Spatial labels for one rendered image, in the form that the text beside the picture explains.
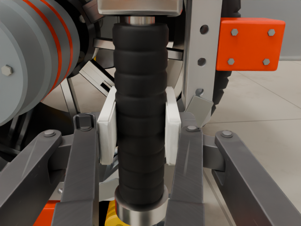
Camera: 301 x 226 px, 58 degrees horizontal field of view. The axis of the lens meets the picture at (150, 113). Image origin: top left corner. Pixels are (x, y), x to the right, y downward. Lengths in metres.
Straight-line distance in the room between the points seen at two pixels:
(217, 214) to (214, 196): 0.13
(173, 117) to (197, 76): 0.25
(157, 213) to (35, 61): 0.18
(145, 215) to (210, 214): 1.16
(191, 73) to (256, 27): 0.11
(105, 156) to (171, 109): 0.05
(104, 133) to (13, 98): 0.14
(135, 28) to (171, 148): 0.07
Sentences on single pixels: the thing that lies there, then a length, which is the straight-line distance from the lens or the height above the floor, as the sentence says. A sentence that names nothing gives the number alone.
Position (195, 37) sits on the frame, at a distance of 0.39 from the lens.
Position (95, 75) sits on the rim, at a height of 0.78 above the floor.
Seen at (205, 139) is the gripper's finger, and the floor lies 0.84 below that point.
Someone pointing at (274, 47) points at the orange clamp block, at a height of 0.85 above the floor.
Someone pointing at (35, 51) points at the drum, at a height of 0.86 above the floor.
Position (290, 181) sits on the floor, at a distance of 1.72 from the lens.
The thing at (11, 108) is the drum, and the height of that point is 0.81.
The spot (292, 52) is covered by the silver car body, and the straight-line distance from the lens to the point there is 0.93.
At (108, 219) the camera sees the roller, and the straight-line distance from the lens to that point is 0.55.
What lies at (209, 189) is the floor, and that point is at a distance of 1.51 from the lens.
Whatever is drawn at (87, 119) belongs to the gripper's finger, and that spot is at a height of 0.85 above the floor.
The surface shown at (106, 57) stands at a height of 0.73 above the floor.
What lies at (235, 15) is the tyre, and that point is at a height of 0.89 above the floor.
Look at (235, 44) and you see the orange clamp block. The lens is 0.41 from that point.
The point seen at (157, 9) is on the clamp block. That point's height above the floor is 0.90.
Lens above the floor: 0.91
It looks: 22 degrees down
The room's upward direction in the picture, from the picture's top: straight up
